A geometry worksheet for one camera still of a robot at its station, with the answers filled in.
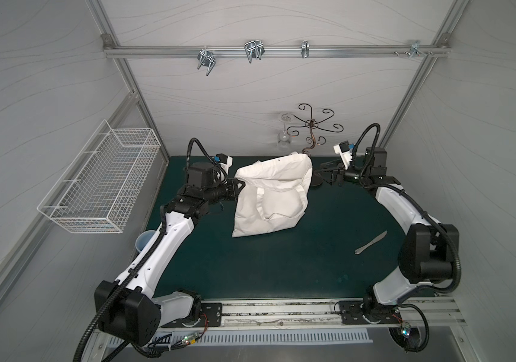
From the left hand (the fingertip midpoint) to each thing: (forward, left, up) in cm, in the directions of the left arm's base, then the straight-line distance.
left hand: (244, 183), depth 75 cm
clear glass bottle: (+31, -15, -8) cm, 35 cm away
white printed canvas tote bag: (+1, -11, -8) cm, 13 cm away
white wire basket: (-8, +45, +4) cm, 46 cm away
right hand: (+10, -27, -2) cm, 29 cm away
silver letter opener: (-6, -53, -27) cm, 60 cm away
